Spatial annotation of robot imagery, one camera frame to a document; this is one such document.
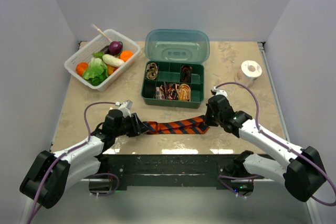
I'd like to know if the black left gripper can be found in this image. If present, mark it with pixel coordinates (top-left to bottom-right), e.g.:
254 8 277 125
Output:
113 113 149 137

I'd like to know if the orange navy striped tie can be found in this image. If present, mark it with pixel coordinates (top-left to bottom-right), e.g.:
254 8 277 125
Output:
143 115 209 135

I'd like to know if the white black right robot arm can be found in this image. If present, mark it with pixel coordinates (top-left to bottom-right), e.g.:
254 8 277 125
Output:
205 92 326 202

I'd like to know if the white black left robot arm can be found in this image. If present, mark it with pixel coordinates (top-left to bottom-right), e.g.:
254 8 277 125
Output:
19 109 150 209

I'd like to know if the white paper roll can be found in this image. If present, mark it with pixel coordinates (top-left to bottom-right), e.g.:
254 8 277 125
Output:
235 60 263 87

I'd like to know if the rolled gold tie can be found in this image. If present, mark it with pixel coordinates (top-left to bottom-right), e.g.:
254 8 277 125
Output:
178 83 191 101

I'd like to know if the rolled colourful squares tie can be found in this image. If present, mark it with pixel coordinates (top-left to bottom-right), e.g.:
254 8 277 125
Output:
155 87 165 100

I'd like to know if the rolled dark multicolour tie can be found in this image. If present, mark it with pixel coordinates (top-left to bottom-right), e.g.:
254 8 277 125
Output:
160 82 172 100

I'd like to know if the rolled red ringed tie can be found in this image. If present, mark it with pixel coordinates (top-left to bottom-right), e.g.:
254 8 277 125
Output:
167 83 180 100

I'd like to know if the green compartment organizer box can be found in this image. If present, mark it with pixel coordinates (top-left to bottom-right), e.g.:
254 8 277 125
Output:
141 61 205 109

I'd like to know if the rolled black orange tie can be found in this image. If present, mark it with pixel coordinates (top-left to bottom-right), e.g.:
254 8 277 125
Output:
180 65 192 83

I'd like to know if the rolled brown paisley tie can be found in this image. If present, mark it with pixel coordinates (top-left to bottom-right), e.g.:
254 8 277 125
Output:
146 62 158 80

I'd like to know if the yellow pepper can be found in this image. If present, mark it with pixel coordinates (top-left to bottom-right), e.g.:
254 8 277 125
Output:
107 65 118 76

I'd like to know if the green lettuce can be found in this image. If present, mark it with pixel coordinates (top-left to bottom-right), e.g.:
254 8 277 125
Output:
82 52 109 86

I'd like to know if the white radish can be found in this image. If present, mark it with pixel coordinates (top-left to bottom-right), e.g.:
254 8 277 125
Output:
102 54 124 68

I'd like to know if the orange fruit right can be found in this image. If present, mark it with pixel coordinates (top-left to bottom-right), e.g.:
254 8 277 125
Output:
120 50 133 62

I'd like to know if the white plastic basket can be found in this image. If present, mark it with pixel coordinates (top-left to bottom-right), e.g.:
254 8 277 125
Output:
64 29 140 92

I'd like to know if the purple onion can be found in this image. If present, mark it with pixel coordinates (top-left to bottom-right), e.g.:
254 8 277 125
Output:
109 41 123 56

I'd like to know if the orange carrot slice left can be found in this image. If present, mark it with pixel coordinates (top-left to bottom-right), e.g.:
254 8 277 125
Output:
76 62 88 77

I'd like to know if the dark eggplant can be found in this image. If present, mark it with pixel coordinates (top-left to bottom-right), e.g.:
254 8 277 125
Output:
100 46 109 54

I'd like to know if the translucent teal box lid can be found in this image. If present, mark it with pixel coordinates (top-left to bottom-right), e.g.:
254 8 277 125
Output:
144 29 210 64

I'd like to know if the white stick in basket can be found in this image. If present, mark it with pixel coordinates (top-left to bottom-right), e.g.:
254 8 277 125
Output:
91 23 112 42

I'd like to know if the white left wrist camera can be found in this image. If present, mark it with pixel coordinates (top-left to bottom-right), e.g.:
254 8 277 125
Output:
115 100 133 118

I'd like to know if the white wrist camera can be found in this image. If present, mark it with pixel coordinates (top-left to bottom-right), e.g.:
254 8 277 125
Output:
115 100 133 118
211 87 227 98

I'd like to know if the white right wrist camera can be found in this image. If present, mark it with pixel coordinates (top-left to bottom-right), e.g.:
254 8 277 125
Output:
211 87 227 98

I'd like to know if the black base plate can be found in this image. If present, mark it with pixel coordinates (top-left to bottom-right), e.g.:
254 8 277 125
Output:
88 154 255 196

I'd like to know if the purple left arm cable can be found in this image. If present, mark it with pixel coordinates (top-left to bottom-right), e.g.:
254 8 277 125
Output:
25 101 120 224

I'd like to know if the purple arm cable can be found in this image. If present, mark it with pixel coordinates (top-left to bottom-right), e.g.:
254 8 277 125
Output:
25 101 120 224
213 81 336 207

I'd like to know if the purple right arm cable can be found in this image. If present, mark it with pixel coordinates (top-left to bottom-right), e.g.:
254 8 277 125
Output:
213 81 336 207

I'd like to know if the aluminium frame rail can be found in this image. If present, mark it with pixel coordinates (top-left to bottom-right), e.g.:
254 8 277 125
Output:
18 40 322 224

